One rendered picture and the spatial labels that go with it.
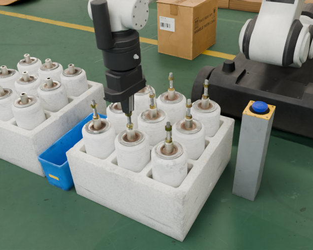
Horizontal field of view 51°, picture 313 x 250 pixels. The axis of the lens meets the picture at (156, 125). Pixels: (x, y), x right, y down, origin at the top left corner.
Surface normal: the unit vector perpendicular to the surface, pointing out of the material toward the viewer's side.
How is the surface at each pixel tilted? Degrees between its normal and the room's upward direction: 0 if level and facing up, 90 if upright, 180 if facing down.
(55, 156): 88
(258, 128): 90
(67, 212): 0
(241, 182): 90
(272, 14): 48
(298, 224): 0
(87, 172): 90
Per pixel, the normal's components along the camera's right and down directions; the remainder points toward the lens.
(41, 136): 0.87, 0.25
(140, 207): -0.50, 0.52
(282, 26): -0.42, -0.17
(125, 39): 0.22, -0.19
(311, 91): -0.05, -0.81
